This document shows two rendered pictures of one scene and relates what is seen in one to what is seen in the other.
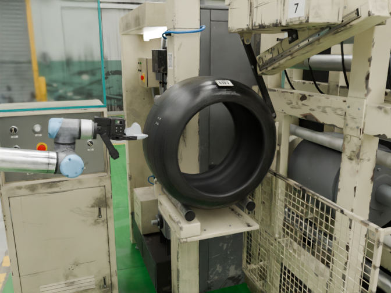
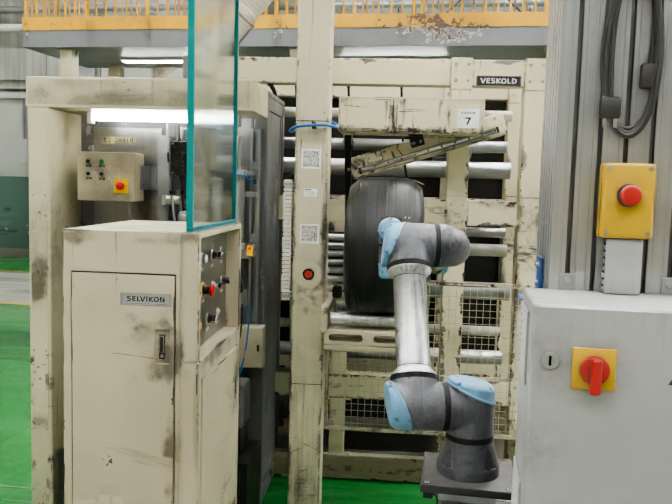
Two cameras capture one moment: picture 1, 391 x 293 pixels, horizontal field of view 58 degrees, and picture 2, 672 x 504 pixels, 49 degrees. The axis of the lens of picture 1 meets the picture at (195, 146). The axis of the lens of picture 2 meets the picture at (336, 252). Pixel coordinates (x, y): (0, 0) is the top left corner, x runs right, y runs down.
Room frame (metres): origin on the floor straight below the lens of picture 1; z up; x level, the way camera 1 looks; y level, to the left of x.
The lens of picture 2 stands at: (0.43, 2.67, 1.41)
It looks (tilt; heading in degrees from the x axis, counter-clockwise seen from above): 5 degrees down; 295
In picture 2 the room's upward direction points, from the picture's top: 2 degrees clockwise
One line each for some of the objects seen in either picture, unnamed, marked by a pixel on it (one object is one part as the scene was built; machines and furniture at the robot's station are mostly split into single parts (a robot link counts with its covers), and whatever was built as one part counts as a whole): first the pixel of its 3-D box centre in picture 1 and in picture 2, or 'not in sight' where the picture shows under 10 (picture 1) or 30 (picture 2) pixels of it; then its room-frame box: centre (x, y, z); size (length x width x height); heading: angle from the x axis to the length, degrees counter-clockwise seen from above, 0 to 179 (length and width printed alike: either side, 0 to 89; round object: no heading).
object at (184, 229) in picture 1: (177, 213); (371, 336); (1.50, 0.08, 0.83); 0.36 x 0.09 x 0.06; 20
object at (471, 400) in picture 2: not in sight; (467, 404); (0.89, 0.93, 0.88); 0.13 x 0.12 x 0.14; 29
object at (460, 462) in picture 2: not in sight; (468, 451); (0.88, 0.93, 0.77); 0.15 x 0.15 x 0.10
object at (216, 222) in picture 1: (205, 216); (372, 338); (1.55, -0.05, 0.80); 0.37 x 0.36 x 0.02; 110
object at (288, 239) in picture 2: not in sight; (288, 239); (1.85, 0.12, 1.19); 0.05 x 0.04 x 0.48; 110
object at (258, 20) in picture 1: (287, 11); (410, 117); (1.53, -0.37, 1.71); 0.61 x 0.25 x 0.15; 20
